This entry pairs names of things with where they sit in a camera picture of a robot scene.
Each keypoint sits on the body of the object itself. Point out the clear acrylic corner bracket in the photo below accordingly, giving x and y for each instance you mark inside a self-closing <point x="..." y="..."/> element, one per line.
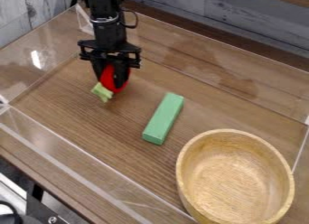
<point x="82" y="19"/>

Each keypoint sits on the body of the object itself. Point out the clear acrylic enclosure wall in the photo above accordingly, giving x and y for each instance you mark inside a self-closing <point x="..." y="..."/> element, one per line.
<point x="78" y="146"/>

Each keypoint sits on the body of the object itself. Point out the red plush strawberry toy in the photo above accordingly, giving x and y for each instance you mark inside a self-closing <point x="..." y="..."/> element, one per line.
<point x="104" y="88"/>

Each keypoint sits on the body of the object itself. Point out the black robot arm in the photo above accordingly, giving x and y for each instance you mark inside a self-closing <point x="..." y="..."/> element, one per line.
<point x="111" y="11"/>

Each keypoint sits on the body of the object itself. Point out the green rectangular block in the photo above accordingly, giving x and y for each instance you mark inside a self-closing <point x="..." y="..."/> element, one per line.
<point x="163" y="118"/>

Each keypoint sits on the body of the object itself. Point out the round wooden bowl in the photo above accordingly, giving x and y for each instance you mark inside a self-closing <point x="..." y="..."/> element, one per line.
<point x="234" y="179"/>

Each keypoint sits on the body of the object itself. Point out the black metal table frame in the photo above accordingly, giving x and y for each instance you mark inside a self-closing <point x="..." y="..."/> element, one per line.
<point x="46" y="209"/>

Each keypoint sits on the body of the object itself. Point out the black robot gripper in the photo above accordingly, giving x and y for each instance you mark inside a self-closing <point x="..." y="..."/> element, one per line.
<point x="109" y="47"/>

